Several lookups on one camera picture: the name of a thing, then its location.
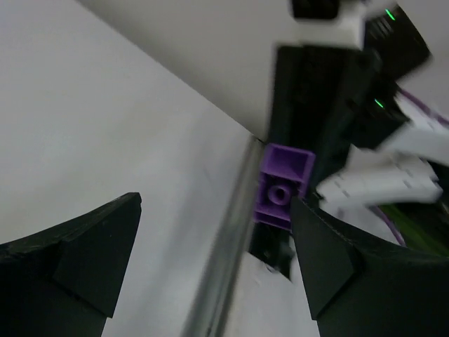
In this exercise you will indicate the aluminium rail frame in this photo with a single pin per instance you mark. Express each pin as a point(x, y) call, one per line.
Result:
point(209, 312)

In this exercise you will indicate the purple patterned wedge lego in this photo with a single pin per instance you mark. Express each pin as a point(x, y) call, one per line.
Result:
point(284, 174)

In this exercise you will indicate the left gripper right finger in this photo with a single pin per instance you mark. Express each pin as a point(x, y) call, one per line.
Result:
point(360, 285)

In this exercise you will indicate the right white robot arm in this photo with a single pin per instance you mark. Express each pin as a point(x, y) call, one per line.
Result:
point(333, 75)

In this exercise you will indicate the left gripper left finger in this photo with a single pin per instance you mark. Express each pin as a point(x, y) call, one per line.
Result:
point(66, 280)

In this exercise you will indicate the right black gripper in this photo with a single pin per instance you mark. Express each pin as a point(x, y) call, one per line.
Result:
point(402, 50)

